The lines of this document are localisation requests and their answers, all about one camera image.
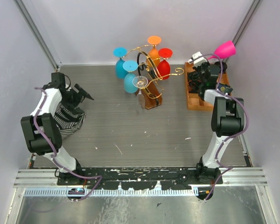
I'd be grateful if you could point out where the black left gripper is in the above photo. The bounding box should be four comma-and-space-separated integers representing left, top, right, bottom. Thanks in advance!
62, 84, 93, 115

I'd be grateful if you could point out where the magenta plastic wine glass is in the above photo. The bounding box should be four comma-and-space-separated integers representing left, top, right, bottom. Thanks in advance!
206, 40, 236, 60

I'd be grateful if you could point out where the black white striped bag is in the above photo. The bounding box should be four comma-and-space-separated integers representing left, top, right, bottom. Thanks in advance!
54, 105, 85, 139

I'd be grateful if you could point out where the red plastic wine glass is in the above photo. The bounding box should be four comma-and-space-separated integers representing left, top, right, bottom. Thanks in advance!
157, 48, 173, 80

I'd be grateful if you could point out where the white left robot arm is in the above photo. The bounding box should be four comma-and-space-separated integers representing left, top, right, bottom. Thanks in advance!
21, 72, 93, 185

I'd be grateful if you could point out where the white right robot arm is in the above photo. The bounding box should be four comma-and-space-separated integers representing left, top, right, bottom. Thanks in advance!
193, 62, 245, 184

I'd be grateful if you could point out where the light blue front wine glass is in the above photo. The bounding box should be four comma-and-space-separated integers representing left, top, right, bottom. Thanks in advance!
123, 60, 138, 93

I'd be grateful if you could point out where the light blue wine glass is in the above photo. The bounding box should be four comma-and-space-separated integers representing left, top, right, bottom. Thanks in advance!
113, 47, 128, 79
123, 60, 138, 93

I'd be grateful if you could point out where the light blue rear wine glass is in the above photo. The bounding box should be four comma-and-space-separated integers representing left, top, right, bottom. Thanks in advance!
113, 47, 128, 79

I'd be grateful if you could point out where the clear glass wine glass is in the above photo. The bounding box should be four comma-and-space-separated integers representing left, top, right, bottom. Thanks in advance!
133, 76, 148, 109

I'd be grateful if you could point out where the orange plastic wine glass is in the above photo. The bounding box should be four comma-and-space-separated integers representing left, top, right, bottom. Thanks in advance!
147, 35, 161, 66

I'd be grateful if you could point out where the black rolled fabric item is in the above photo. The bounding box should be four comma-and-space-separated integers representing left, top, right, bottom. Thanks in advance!
187, 71, 202, 91

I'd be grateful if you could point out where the blue yellow patterned fabric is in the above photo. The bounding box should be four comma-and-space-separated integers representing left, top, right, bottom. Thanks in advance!
218, 83, 233, 95

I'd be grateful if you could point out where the wooden compartment tray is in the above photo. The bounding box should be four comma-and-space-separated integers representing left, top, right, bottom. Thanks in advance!
184, 62, 229, 111

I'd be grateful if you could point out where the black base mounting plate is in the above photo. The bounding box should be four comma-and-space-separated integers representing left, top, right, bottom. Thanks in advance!
54, 167, 223, 190

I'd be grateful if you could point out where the black ring rolled fabric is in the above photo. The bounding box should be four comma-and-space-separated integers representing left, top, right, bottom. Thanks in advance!
214, 61, 228, 73

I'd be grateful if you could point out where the gold wire wine glass rack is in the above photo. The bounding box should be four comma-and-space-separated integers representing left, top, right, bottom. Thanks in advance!
123, 44, 184, 110

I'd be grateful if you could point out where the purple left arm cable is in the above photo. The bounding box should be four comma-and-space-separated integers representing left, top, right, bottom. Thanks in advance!
34, 86, 103, 203

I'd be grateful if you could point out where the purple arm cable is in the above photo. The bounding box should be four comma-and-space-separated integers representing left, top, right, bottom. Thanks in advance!
34, 86, 103, 203
203, 54, 250, 201

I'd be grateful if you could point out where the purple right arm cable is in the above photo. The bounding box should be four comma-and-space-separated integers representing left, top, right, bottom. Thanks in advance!
203, 54, 250, 201

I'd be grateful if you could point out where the aluminium front rail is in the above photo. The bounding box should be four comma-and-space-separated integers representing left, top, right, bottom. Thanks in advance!
14, 167, 267, 190

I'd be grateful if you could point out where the white cable duct strip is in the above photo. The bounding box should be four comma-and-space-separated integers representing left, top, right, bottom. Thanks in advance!
23, 187, 198, 197

